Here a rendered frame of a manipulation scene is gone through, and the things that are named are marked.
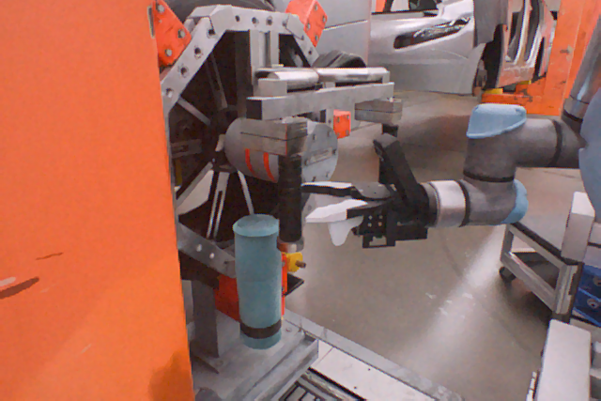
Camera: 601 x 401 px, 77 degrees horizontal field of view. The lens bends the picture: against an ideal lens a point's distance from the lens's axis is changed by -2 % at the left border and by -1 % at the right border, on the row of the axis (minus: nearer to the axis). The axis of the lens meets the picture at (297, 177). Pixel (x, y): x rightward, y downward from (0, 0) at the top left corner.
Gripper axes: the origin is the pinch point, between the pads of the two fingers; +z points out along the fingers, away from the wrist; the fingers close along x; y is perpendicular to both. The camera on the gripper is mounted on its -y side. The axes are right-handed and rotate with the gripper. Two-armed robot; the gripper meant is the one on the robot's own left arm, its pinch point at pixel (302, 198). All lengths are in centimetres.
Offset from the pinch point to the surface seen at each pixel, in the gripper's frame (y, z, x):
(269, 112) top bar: -13.1, 4.8, -0.6
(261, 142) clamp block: -8.6, 5.9, 0.8
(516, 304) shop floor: 83, -106, 75
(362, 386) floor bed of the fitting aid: 75, -23, 34
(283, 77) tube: -17.6, 2.5, 2.0
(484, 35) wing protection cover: -37, -176, 240
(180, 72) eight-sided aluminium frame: -17.9, 18.7, 14.8
